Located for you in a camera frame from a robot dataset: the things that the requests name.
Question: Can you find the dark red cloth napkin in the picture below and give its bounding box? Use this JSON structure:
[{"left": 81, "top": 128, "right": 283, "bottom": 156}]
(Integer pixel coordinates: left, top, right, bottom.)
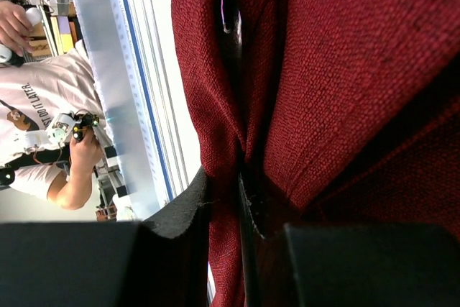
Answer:
[{"left": 171, "top": 0, "right": 459, "bottom": 306}]

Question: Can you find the white teleoperation leader device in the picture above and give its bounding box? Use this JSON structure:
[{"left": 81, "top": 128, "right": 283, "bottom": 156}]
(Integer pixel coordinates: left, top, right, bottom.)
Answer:
[{"left": 17, "top": 111, "right": 100, "bottom": 154}]

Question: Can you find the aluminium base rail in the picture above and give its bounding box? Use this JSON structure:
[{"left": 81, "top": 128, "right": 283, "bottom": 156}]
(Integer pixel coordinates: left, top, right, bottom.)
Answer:
[{"left": 123, "top": 0, "right": 190, "bottom": 201}]

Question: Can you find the person in white t-shirt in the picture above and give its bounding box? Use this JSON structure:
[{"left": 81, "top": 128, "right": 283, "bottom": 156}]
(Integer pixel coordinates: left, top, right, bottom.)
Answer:
[{"left": 0, "top": 0, "right": 107, "bottom": 211}]

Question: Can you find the white slotted cable duct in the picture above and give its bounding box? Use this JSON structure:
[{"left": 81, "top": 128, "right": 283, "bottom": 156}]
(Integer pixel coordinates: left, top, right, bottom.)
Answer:
[{"left": 74, "top": 0, "right": 171, "bottom": 219}]

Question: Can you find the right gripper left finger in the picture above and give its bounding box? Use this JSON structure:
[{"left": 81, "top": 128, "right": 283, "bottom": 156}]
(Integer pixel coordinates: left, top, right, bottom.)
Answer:
[{"left": 118, "top": 168, "right": 211, "bottom": 306}]

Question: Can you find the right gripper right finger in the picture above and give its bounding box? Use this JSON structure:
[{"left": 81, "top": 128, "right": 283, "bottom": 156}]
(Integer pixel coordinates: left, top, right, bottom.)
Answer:
[{"left": 238, "top": 172, "right": 305, "bottom": 306}]

